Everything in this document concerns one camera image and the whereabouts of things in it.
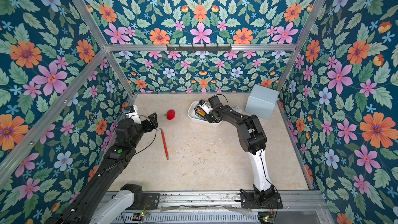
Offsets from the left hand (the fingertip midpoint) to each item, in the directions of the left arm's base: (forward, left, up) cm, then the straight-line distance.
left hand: (149, 114), depth 76 cm
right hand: (+15, -31, -22) cm, 40 cm away
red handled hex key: (-5, -2, -25) cm, 26 cm away
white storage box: (+15, -19, -23) cm, 33 cm away
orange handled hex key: (+16, -26, -22) cm, 37 cm away
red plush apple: (+16, -4, -23) cm, 28 cm away
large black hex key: (+19, -21, -24) cm, 37 cm away
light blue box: (+13, -64, -11) cm, 66 cm away
